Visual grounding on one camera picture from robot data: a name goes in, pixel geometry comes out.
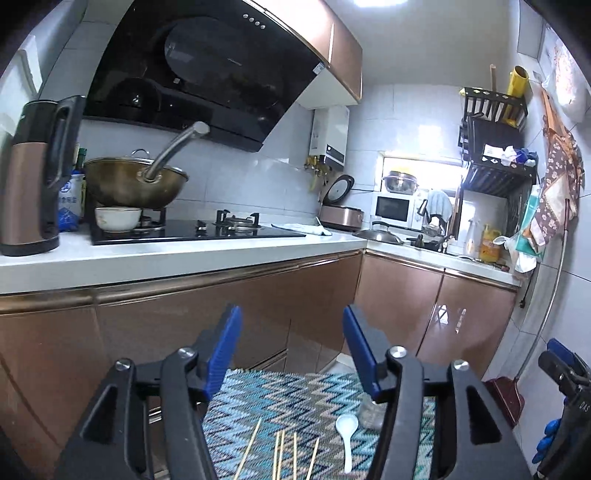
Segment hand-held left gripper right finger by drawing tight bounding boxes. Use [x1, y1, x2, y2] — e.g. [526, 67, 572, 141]
[342, 305, 532, 480]

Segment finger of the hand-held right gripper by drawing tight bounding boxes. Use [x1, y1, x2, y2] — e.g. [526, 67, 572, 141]
[538, 338, 583, 393]

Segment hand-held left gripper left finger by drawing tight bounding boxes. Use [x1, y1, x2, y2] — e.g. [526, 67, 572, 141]
[55, 305, 243, 480]

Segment clear glass utensil holder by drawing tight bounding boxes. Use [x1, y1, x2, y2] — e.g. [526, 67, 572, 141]
[358, 392, 389, 430]

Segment white ceramic spoon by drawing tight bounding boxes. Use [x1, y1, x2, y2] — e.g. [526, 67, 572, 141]
[335, 413, 359, 474]

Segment person's right hand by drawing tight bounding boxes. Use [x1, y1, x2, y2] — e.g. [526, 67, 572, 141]
[531, 418, 561, 465]

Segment brown base cabinets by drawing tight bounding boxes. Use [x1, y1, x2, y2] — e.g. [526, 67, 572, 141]
[0, 249, 520, 464]

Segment red dustpan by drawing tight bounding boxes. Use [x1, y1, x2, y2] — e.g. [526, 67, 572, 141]
[483, 376, 526, 428]

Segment blue zigzag patterned cloth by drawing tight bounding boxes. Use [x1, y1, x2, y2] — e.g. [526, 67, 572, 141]
[203, 368, 437, 480]

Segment glass pot lid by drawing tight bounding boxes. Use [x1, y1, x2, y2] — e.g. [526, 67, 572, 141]
[353, 221, 405, 245]

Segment black gas stove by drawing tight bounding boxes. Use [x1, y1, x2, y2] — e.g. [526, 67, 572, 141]
[90, 209, 307, 246]

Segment teal plastic bag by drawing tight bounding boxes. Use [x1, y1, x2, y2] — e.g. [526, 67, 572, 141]
[514, 185, 541, 274]

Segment brown rice cooker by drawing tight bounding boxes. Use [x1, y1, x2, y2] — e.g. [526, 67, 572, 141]
[318, 174, 365, 232]

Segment white dish cloth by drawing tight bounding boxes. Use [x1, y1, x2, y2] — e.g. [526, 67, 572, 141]
[271, 220, 334, 237]

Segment yellow detergent bottle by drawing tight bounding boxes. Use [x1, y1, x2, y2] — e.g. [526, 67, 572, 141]
[478, 224, 502, 263]

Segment white microwave oven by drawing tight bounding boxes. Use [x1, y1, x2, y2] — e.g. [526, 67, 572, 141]
[372, 191, 428, 227]

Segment clear spray bottle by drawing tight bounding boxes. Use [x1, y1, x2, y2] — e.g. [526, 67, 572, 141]
[465, 219, 481, 257]

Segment light blue hanging towel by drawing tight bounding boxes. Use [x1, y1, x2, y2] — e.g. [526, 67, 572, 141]
[427, 189, 454, 220]

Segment white ceramic bowl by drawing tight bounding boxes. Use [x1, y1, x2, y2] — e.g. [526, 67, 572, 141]
[95, 206, 143, 233]

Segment steel pot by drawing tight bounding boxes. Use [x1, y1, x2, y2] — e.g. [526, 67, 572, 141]
[382, 168, 420, 194]

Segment brown floral apron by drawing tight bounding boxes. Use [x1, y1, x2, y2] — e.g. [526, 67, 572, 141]
[529, 89, 585, 248]

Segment blue and white salt bag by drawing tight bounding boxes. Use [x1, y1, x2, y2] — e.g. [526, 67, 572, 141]
[57, 173, 86, 232]

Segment white and blue rags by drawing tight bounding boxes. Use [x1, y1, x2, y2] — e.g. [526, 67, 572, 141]
[482, 143, 539, 168]

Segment white water heater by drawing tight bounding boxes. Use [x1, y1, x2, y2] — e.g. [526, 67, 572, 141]
[308, 106, 350, 168]

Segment black dish rack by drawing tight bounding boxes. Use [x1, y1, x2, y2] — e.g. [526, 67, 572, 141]
[457, 87, 539, 232]

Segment brown electric kettle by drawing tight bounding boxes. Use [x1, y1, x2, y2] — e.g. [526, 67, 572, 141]
[0, 96, 87, 257]

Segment yellow roll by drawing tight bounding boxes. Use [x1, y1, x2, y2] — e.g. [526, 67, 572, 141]
[505, 65, 531, 128]

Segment black range hood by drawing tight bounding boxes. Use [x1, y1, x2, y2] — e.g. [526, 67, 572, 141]
[83, 0, 328, 153]

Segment metal wok with handle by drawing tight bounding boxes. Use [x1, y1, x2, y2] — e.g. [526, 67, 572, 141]
[84, 122, 211, 209]

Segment brown wall cabinet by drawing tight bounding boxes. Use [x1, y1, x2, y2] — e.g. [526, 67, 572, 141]
[272, 0, 364, 104]

